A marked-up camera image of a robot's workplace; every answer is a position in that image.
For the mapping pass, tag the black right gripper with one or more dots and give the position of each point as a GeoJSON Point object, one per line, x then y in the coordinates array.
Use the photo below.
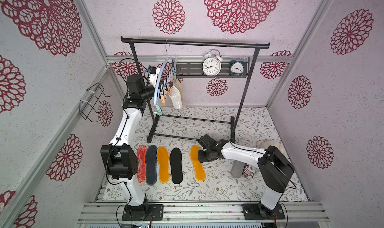
{"type": "Point", "coordinates": [202, 155]}

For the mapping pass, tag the yellow-edged grey felt insole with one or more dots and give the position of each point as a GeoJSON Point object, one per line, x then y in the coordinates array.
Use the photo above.
{"type": "Point", "coordinates": [198, 167]}

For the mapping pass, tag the white dotted foam insole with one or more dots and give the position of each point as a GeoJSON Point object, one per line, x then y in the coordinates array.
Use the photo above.
{"type": "Point", "coordinates": [176, 166]}

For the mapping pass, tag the orange yellow insole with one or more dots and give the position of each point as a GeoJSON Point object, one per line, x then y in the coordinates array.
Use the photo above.
{"type": "Point", "coordinates": [163, 158]}

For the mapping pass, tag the dark grey felt insole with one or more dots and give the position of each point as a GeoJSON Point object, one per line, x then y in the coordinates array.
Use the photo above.
{"type": "Point", "coordinates": [151, 164]}

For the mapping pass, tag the red translucent gel insole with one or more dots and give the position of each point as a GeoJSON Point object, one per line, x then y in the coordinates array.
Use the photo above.
{"type": "Point", "coordinates": [142, 170]}

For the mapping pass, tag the light blue clip hanger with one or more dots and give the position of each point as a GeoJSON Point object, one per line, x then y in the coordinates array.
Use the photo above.
{"type": "Point", "coordinates": [160, 87]}

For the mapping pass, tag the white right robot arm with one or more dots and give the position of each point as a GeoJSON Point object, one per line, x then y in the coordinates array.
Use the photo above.
{"type": "Point", "coordinates": [275, 168]}

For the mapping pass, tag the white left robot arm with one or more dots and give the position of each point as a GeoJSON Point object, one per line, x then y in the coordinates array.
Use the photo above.
{"type": "Point", "coordinates": [119, 159]}

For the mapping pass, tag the grey felt roll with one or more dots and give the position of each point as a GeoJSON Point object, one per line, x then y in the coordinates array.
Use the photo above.
{"type": "Point", "coordinates": [237, 169]}

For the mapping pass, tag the white twin-bell alarm clock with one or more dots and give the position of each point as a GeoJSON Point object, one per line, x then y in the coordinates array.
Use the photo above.
{"type": "Point", "coordinates": [212, 64]}

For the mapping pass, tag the small green alarm clock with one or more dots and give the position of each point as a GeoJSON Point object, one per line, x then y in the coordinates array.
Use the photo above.
{"type": "Point", "coordinates": [237, 68]}

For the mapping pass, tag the black metal clothes rack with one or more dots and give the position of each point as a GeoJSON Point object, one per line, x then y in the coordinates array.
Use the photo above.
{"type": "Point", "coordinates": [234, 121]}

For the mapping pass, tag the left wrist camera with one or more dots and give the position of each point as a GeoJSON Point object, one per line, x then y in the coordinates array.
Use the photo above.
{"type": "Point", "coordinates": [153, 75]}

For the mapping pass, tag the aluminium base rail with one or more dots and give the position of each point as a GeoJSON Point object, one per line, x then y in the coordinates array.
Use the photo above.
{"type": "Point", "coordinates": [206, 215]}

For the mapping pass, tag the black wire wall basket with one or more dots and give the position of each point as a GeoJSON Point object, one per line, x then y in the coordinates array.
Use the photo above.
{"type": "Point", "coordinates": [87, 106]}

